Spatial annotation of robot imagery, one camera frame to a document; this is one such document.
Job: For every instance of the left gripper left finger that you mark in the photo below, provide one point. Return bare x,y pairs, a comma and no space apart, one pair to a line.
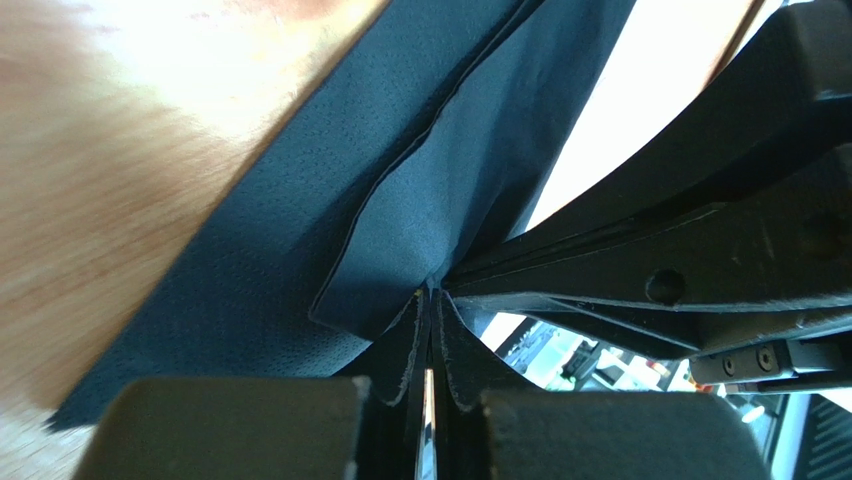
361,423

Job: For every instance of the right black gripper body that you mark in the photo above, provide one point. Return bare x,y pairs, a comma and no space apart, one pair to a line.
774,352

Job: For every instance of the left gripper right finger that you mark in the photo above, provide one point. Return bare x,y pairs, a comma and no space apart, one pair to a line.
492,423

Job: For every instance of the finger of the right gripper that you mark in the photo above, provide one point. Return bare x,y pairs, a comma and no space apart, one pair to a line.
774,265
783,99

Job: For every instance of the black paper napkin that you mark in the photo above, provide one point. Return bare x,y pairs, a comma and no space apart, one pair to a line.
430,141

